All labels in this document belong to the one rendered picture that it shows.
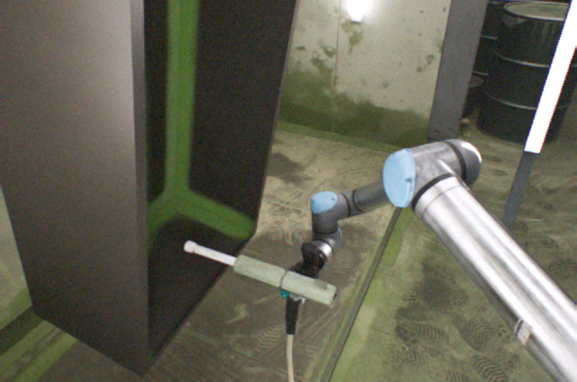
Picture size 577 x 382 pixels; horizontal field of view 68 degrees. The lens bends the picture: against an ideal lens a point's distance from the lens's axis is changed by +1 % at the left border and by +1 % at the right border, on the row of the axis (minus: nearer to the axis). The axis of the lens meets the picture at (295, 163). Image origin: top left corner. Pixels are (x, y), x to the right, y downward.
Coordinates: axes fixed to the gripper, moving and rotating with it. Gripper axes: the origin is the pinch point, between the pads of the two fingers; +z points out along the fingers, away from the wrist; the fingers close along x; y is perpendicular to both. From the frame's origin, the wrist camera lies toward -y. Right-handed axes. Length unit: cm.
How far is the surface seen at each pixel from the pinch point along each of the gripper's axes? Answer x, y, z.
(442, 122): -27, -1, -184
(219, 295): 43, 45, -32
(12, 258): 111, 25, 5
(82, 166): 27, -50, 41
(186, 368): 37, 49, 1
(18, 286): 105, 33, 9
